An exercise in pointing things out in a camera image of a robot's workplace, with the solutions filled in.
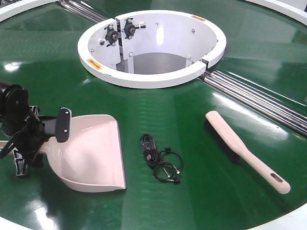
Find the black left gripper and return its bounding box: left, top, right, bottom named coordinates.
left=0, top=105, right=71, bottom=179

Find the pink plastic dustpan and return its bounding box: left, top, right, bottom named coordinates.
left=0, top=114, right=127, bottom=193

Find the black USB cable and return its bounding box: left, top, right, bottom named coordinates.
left=140, top=133, right=159, bottom=166

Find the small black looped cable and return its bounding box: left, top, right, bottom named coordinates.
left=153, top=148, right=184, bottom=184

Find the pink hand brush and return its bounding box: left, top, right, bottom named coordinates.
left=205, top=111, right=291, bottom=194

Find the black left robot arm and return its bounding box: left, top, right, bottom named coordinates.
left=0, top=81, right=71, bottom=178

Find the white outer rim left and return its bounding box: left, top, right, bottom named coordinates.
left=0, top=0, right=56, bottom=22

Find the white rim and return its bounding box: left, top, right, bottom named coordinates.
left=245, top=0, right=307, bottom=26
left=0, top=0, right=56, bottom=22

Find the left steel roller strip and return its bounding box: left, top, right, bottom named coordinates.
left=56, top=0, right=109, bottom=23

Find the steel roller strip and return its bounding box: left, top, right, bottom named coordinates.
left=198, top=70, right=307, bottom=137
left=56, top=0, right=109, bottom=23

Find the right steel roller strip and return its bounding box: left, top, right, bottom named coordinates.
left=198, top=70, right=307, bottom=137

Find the white outer rim right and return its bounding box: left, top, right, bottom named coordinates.
left=245, top=0, right=307, bottom=26

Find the left black bearing mount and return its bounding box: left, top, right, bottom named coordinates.
left=105, top=24, right=118, bottom=47

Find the black bearing mount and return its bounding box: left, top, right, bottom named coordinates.
left=105, top=24, right=118, bottom=47
left=123, top=18, right=146, bottom=39

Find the right black bearing mount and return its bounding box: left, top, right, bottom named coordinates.
left=123, top=18, right=146, bottom=39

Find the white central conveyor ring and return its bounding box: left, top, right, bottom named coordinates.
left=77, top=10, right=227, bottom=89

